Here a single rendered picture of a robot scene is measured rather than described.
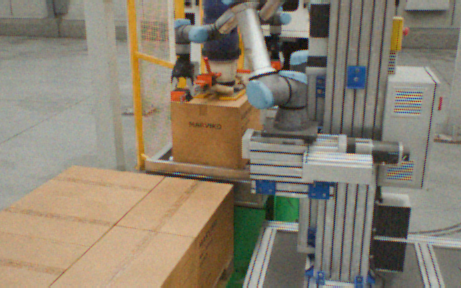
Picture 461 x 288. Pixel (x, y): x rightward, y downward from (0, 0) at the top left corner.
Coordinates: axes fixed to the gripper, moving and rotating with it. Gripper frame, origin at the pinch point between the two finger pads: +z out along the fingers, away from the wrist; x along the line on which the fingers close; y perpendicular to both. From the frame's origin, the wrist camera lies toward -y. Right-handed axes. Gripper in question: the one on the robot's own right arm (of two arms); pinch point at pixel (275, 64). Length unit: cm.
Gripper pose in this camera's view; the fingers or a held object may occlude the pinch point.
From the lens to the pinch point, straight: 329.4
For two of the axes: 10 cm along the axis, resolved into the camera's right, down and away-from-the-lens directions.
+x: 9.6, 1.0, -2.8
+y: -2.9, 3.3, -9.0
